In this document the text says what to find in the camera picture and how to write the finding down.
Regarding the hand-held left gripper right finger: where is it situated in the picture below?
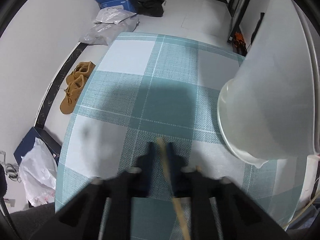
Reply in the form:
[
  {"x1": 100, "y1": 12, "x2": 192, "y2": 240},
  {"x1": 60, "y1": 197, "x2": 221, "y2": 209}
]
[{"x1": 166, "y1": 142, "x2": 290, "y2": 240}]

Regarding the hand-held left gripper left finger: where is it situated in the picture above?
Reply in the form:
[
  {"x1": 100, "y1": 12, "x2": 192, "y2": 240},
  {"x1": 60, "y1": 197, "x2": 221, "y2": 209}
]
[{"x1": 32, "y1": 142, "x2": 157, "y2": 240}]

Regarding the wooden chopstick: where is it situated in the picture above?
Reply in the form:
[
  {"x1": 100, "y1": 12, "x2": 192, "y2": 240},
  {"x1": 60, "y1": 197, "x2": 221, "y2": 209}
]
[{"x1": 157, "y1": 137, "x2": 192, "y2": 240}]

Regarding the translucent white plastic container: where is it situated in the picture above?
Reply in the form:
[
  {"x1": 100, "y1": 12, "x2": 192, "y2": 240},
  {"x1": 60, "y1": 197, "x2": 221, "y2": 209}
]
[{"x1": 217, "y1": 12, "x2": 317, "y2": 168}]

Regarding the teal plaid tablecloth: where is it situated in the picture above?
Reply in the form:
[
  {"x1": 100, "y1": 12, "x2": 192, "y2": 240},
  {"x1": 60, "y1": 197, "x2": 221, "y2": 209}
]
[{"x1": 54, "y1": 32, "x2": 304, "y2": 240}]

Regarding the brown suede shoe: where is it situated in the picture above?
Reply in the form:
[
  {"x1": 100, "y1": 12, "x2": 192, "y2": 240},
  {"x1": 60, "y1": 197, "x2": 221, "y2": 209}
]
[
  {"x1": 66, "y1": 61, "x2": 96, "y2": 85},
  {"x1": 59, "y1": 74, "x2": 88, "y2": 115}
]

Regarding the dark blue flat box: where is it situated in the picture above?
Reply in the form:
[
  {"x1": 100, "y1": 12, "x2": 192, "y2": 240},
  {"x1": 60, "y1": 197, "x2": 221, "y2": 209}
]
[{"x1": 14, "y1": 127, "x2": 62, "y2": 167}]

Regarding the grey plastic mailer bag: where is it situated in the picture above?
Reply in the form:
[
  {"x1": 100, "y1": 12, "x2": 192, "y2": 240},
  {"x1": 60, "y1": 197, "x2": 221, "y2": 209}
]
[{"x1": 79, "y1": 17, "x2": 139, "y2": 46}]

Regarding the orange black tool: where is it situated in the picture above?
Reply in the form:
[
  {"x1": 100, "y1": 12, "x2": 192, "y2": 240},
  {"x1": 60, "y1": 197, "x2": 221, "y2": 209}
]
[{"x1": 231, "y1": 31, "x2": 247, "y2": 55}]

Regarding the dark grey cloth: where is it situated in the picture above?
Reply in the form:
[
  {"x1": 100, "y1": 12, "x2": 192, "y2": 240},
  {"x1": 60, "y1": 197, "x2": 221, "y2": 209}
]
[{"x1": 9, "y1": 201, "x2": 58, "y2": 240}]

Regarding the white plastic mailer bag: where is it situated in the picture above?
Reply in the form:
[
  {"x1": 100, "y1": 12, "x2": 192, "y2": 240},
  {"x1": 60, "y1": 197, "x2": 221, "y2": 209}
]
[{"x1": 94, "y1": 7, "x2": 137, "y2": 25}]

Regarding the blue cardboard box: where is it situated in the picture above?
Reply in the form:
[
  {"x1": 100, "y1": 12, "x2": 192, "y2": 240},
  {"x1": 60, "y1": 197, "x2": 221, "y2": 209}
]
[{"x1": 94, "y1": 0, "x2": 137, "y2": 13}]

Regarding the beige cable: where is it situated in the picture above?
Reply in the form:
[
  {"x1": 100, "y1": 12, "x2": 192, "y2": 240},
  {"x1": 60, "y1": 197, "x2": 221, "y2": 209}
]
[{"x1": 282, "y1": 194, "x2": 317, "y2": 230}]

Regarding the white cable bundle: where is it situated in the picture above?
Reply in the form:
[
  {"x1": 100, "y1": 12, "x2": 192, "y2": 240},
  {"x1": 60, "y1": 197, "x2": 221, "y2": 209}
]
[{"x1": 0, "y1": 151, "x2": 22, "y2": 183}]

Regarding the black door frame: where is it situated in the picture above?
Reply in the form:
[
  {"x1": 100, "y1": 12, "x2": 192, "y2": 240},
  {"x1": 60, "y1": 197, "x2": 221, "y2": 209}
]
[{"x1": 226, "y1": 0, "x2": 258, "y2": 43}]

